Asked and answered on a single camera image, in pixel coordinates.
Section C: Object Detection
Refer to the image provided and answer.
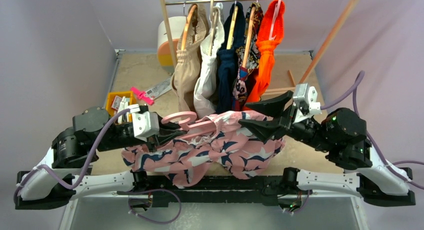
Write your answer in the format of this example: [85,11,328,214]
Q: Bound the yellow plastic bin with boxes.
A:
[104,91,137,117]

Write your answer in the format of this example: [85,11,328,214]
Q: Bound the orange shorts on hanger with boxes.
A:
[246,0,285,103]

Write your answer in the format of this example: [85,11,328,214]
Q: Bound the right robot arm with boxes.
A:
[239,91,416,207]

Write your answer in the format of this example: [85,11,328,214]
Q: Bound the beige shorts on hanger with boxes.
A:
[171,3,210,112]

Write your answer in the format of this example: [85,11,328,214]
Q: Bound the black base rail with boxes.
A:
[127,174,312,208]

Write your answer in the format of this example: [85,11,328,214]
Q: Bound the printed flat package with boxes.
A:
[146,77,172,100]

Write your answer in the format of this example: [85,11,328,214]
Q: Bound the orange hanger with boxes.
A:
[180,4,198,50]

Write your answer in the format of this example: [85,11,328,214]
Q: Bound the pink shark print shorts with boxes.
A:
[121,110,286,189]

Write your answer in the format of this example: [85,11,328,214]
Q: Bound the wooden clothes rack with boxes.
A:
[157,0,367,97]

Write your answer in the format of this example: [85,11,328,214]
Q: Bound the white shorts on hanger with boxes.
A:
[193,2,225,119]

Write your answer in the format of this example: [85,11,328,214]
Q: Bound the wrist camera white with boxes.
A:
[128,104,160,141]
[292,83,322,124]

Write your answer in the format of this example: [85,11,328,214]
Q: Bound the pink plastic clip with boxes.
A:
[130,86,155,106]

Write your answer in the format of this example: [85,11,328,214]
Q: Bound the patterned shorts on hanger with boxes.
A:
[231,2,264,111]

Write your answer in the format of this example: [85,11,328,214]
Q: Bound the navy shorts on hanger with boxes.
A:
[216,1,246,114]

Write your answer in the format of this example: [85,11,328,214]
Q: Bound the round drawer cabinet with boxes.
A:
[157,16,186,73]

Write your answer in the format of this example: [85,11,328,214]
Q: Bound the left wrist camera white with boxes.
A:
[128,104,160,141]

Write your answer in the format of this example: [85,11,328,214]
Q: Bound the pink plastic hanger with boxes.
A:
[268,0,282,40]
[161,111,217,140]

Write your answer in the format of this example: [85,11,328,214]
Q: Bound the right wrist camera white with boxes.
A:
[292,83,322,124]

